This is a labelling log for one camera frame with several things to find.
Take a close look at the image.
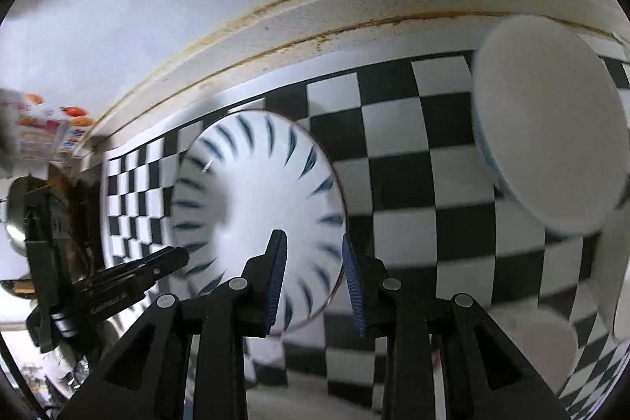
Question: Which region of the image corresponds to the white plate with blue strokes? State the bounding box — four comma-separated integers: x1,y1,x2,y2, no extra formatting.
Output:
170,110,347,335

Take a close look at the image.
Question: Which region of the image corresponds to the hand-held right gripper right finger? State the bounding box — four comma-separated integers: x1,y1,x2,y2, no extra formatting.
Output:
341,233,567,420

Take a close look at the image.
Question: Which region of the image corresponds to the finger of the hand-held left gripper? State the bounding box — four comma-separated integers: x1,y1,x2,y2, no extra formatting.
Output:
73,271,161,310
101,246,191,279

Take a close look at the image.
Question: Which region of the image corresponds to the steel pot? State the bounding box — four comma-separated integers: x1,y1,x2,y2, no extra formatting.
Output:
0,176,55,259

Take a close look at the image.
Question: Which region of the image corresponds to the white bowl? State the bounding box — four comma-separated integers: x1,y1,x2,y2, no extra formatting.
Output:
485,306,580,397
471,13,630,240

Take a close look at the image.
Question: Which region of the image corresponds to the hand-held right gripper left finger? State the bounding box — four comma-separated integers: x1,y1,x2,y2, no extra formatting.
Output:
59,229,288,420

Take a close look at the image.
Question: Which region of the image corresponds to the black and white checkered mat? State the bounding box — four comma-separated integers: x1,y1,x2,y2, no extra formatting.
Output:
100,50,630,420

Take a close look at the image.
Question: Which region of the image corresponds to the colourful wall sticker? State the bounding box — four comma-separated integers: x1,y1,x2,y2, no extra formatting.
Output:
0,89,95,165

